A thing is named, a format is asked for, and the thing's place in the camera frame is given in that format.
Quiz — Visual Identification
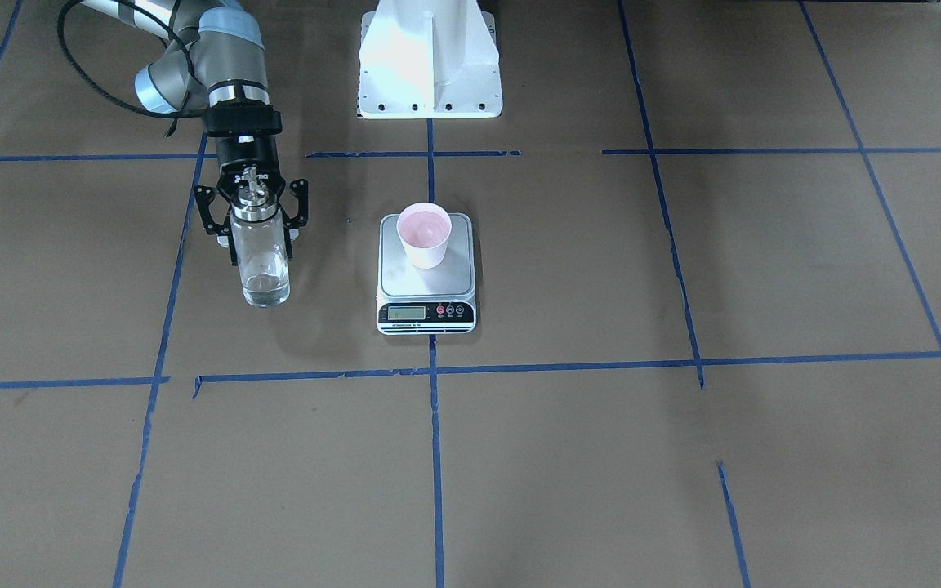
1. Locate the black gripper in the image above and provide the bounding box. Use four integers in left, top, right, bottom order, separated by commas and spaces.
194, 105, 310, 265

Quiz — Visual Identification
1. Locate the glass sauce bottle metal spout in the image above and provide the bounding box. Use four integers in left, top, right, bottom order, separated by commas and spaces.
229, 165, 291, 308

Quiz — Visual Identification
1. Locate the pink plastic cup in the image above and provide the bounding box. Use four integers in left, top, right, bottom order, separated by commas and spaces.
396, 203, 453, 270

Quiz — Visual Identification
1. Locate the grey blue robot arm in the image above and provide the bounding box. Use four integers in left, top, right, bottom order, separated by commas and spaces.
87, 1, 309, 265

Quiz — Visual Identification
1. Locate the white digital kitchen scale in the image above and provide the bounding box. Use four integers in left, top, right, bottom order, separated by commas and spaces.
376, 213, 478, 336

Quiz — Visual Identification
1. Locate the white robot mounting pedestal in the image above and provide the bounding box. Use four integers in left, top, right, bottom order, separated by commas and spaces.
356, 1, 504, 120

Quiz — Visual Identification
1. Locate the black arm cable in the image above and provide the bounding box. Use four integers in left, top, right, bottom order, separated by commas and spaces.
57, 0, 210, 138

